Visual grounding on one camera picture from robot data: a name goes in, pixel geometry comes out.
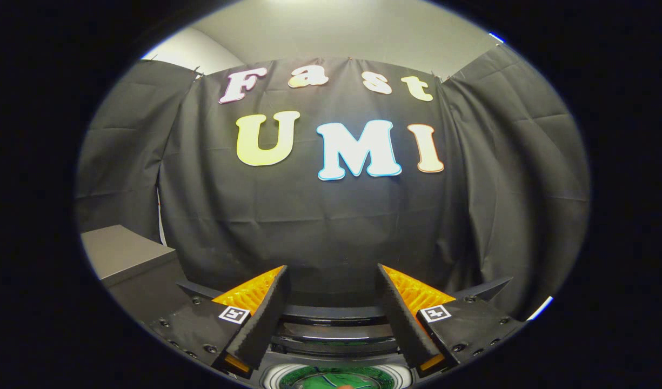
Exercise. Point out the black backdrop cloth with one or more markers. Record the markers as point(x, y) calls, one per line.
point(336, 227)

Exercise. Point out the green polo shirt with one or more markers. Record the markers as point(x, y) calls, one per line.
point(309, 379)

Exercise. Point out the dark grey washing machine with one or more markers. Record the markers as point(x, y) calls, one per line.
point(274, 377)

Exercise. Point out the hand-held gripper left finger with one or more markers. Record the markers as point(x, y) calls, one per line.
point(263, 319)

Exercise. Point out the grey cabinet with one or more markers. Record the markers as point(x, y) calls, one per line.
point(120, 254)

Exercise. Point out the dark washing machine lid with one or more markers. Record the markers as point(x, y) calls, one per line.
point(336, 316)

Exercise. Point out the white side table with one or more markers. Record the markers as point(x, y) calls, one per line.
point(540, 308)

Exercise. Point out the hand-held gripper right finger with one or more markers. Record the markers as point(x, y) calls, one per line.
point(403, 319)

